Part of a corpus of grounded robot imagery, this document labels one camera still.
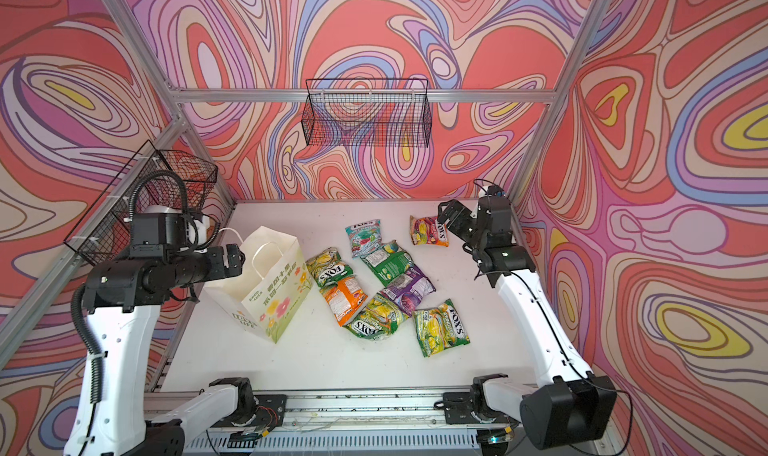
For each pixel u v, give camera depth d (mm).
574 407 392
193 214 569
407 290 908
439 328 839
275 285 737
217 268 566
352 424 729
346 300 879
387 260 984
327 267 950
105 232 658
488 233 548
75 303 377
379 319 843
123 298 380
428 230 1048
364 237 1046
